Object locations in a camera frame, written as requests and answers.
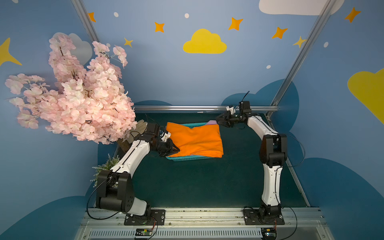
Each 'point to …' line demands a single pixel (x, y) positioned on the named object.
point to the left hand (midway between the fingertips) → (179, 149)
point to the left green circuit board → (143, 232)
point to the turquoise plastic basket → (189, 157)
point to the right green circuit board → (269, 233)
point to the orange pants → (203, 140)
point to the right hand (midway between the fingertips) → (219, 118)
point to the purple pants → (212, 122)
